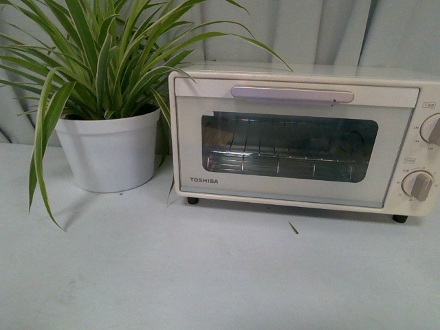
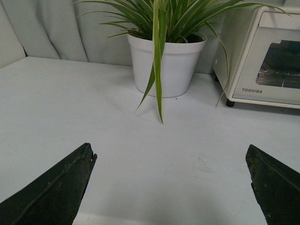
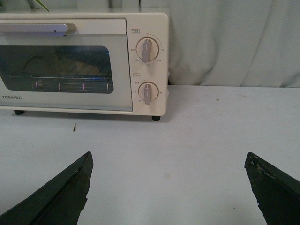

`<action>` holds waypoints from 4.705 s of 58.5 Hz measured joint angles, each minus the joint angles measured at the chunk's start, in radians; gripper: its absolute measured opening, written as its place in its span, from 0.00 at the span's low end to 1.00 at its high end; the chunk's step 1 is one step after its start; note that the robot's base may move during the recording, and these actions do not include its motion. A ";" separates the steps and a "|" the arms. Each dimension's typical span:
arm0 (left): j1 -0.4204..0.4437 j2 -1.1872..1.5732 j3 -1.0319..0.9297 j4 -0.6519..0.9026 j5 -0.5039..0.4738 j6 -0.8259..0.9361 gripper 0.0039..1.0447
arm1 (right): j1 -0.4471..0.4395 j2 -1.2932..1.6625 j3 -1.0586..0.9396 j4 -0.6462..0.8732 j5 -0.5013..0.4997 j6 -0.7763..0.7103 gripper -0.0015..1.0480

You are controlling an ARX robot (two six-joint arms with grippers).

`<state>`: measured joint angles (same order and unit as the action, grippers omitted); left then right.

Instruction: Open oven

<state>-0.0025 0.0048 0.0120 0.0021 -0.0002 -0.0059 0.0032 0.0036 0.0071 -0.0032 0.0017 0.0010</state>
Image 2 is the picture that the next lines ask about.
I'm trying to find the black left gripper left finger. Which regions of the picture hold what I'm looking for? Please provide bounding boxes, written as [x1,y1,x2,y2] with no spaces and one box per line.
[0,143,97,225]

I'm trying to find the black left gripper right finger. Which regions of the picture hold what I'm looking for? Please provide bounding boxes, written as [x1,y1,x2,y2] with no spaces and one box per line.
[246,145,300,225]

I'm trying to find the oven glass door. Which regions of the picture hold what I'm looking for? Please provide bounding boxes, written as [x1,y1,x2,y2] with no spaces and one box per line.
[232,12,300,107]

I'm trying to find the white Toshiba toaster oven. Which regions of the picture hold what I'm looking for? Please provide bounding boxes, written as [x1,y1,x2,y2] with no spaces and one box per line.
[213,2,300,108]

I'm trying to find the white plastic flower pot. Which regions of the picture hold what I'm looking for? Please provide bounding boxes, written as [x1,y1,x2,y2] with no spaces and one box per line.
[127,34,207,98]

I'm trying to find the grey backdrop curtain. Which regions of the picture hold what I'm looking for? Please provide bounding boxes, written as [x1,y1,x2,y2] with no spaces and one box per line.
[0,0,300,76]

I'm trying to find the green striped spider plant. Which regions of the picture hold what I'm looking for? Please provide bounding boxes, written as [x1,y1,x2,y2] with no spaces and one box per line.
[73,0,291,125]

